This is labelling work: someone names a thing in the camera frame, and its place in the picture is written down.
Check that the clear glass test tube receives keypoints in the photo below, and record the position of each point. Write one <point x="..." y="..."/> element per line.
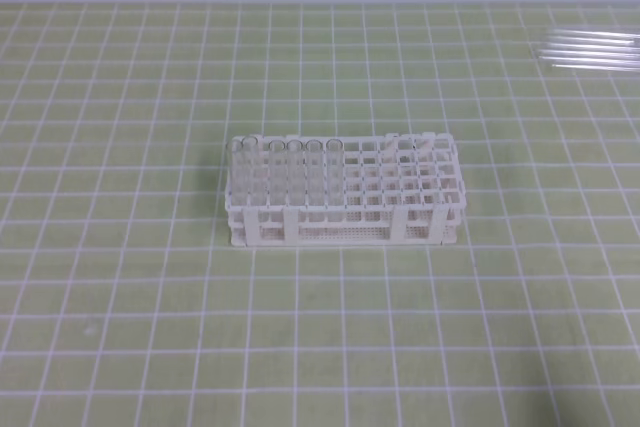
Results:
<point x="315" y="173"/>
<point x="335" y="177"/>

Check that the white plastic test tube rack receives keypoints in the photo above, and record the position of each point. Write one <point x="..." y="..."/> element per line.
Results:
<point x="398" y="189"/>

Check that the green grid tablecloth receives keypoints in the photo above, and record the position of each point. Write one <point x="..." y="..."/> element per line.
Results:
<point x="124" y="304"/>

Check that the spare glass tube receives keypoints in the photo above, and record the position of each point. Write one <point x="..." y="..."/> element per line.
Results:
<point x="575" y="44"/>
<point x="617" y="67"/>
<point x="593" y="54"/>
<point x="613" y="36"/>

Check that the spare glass tube top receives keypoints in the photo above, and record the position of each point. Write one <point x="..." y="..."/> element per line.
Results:
<point x="613" y="36"/>

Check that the spare glass tube bottom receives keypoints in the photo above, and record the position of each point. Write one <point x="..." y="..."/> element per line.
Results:
<point x="617" y="67"/>

